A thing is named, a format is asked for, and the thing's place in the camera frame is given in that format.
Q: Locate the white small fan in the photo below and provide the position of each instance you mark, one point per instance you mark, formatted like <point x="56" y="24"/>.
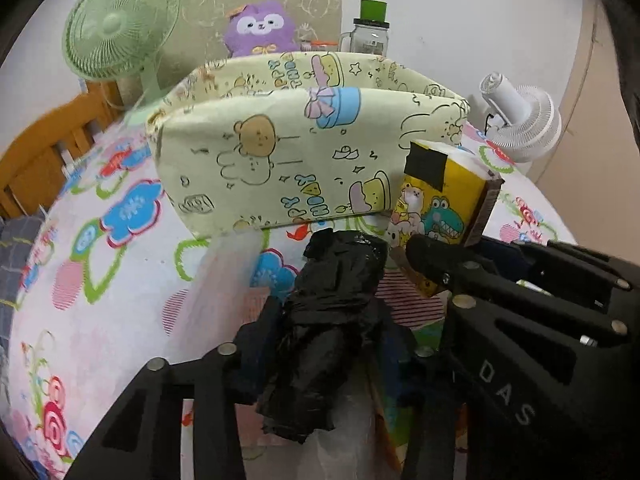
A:
<point x="525" y="123"/>

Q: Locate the green orange tissue pack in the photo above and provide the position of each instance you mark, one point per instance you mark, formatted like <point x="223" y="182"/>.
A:
<point x="396" y="370"/>

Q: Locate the glass mug with green lid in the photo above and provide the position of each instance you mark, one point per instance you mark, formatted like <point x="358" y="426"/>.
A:
<point x="370" y="32"/>

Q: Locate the green desk fan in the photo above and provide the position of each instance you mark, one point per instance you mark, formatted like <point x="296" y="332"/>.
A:
<point x="112" y="40"/>

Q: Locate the purple plush bunny toy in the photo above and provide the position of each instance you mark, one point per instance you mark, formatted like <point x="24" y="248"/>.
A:
<point x="260" y="28"/>

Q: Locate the grey plaid pillow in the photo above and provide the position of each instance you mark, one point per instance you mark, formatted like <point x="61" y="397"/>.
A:
<point x="17" y="237"/>

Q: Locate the floral tablecloth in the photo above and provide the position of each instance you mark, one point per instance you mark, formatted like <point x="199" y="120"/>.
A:
<point x="112" y="264"/>

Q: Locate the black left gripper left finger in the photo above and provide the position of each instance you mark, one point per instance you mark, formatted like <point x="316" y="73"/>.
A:
<point x="140" y="435"/>

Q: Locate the clear plastic bag roll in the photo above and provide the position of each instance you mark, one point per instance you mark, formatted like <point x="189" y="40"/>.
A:
<point x="215" y="304"/>

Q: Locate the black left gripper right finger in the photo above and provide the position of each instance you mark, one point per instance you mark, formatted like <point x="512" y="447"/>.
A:
<point x="540" y="404"/>

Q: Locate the cartoon print fabric storage box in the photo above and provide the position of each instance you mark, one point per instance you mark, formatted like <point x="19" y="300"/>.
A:
<point x="276" y="139"/>

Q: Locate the orange wooden chair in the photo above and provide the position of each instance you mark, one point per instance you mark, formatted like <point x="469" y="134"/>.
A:
<point x="31" y="171"/>

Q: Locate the pink wet wipes pack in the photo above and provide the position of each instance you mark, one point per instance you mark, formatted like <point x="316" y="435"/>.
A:
<point x="253" y="302"/>

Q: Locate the yellow cartoon tissue pack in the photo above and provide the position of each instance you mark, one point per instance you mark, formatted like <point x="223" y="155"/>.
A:
<point x="447" y="194"/>

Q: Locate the cotton swab jar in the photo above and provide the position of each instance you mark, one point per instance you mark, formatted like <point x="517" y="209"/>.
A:
<point x="316" y="45"/>

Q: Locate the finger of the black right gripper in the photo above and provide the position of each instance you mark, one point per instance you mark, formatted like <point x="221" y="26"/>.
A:
<point x="557" y="262"/>
<point x="463" y="270"/>

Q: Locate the beige cartoon wall mat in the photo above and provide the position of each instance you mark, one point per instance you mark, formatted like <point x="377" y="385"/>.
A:
<point x="198" y="36"/>

